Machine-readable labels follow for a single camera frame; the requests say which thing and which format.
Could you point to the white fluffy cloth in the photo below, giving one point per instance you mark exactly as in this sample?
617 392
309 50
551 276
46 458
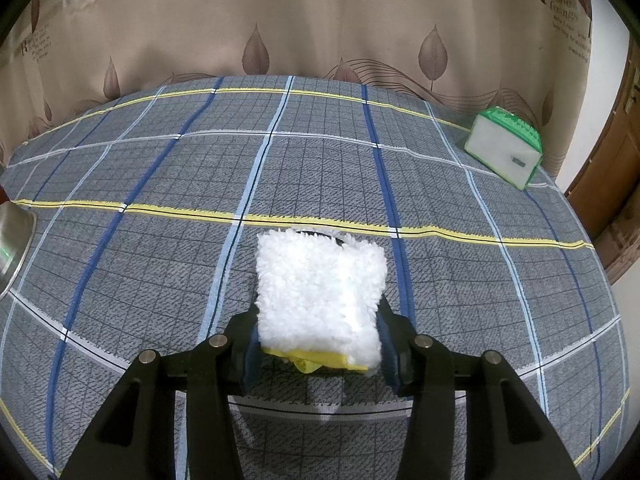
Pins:
315 290

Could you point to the green tissue pack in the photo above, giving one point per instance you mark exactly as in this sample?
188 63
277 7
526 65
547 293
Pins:
500 150

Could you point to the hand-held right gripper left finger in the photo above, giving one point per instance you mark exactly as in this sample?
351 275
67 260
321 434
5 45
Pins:
250 360

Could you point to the stainless steel bowl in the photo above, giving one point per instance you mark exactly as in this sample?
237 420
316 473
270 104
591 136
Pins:
15 250

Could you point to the grey plaid bed sheet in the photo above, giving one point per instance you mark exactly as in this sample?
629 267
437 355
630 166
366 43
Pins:
150 260

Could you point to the beige leaf-print curtain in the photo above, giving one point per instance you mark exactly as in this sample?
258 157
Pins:
300 20

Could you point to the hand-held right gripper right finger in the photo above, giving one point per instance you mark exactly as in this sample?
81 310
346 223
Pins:
392 360

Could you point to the brown wooden door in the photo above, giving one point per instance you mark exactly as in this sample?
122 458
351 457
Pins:
617 200

